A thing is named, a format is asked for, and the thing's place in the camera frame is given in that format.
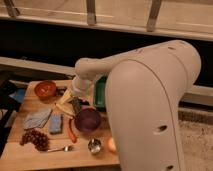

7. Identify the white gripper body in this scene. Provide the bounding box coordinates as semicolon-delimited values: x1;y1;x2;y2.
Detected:
71;76;92;97

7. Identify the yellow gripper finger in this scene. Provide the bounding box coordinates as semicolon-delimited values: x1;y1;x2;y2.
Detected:
59;89;73;104

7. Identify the blue sponge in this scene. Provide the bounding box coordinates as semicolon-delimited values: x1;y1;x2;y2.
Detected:
49;114;62;134

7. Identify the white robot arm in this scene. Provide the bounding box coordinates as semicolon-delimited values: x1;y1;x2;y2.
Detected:
60;40;201;171

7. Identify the red bowl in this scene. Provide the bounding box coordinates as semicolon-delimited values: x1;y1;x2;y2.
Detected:
34;80;56;99

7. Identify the purple bowl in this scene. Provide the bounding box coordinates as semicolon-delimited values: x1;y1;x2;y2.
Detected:
74;108;101;133

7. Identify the yellow banana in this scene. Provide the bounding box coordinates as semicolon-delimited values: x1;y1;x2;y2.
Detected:
55;103;74;117

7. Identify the dark green vegetable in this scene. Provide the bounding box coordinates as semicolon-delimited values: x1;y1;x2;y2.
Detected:
71;97;82;113

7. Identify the green plastic tray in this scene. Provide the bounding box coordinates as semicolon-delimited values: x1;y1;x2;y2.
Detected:
93;77;107;110

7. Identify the wooden table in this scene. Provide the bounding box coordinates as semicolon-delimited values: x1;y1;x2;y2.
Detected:
0;81;119;171

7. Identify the red chili pepper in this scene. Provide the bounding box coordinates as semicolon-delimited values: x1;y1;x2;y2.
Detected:
67;119;77;143

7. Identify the grey folded cloth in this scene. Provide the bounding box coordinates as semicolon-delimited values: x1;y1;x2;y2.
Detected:
23;108;52;130

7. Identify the blue object on chair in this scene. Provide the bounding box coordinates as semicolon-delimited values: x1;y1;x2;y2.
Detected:
12;89;26;103

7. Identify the metal spoon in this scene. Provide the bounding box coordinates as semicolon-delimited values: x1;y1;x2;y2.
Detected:
47;145;73;152

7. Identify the bunch of dark grapes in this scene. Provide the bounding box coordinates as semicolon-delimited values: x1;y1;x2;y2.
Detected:
20;129;49;151

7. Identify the small metal cup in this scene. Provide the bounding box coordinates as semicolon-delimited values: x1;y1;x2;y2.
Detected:
88;139;102;155

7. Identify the black chair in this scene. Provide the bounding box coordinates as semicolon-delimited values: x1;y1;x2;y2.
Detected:
0;71;21;156

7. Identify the orange round fruit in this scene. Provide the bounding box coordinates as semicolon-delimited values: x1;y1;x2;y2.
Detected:
107;137;117;153

